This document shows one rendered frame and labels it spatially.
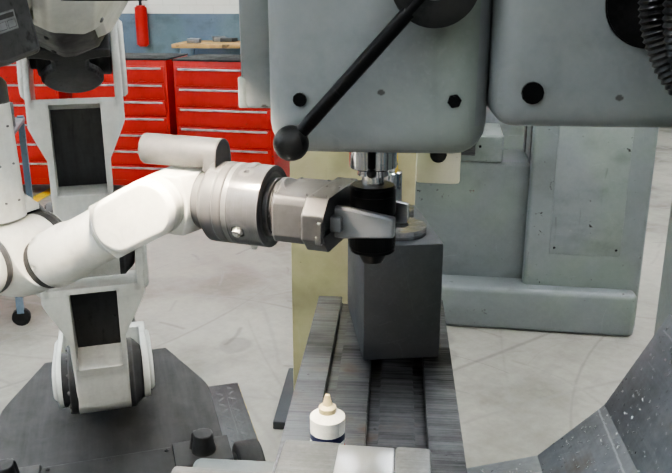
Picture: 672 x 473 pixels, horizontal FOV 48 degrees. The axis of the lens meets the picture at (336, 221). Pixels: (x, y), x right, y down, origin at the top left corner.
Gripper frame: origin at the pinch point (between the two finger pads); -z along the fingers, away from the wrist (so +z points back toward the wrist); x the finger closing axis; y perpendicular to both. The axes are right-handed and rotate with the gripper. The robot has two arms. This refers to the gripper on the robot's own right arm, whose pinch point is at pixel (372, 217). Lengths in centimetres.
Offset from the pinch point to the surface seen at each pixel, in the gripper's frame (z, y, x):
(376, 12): -2.8, -20.4, -9.5
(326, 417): 4.7, 23.7, -0.7
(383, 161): -1.5, -6.3, -1.8
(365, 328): 9.7, 27.1, 30.1
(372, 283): 8.9, 19.8, 30.5
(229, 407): 64, 83, 87
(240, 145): 218, 83, 405
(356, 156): 1.2, -6.6, -2.1
